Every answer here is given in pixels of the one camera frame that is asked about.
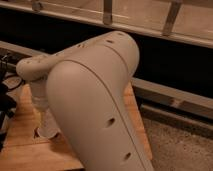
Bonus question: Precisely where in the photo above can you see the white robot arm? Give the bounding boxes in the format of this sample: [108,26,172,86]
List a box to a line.
[16,31,154,171]

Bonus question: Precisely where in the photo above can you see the black cables and equipment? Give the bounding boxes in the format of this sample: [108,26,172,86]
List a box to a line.
[0,54,25,148]

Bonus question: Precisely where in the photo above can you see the metal frame rails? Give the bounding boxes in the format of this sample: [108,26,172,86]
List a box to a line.
[0,0,213,126]

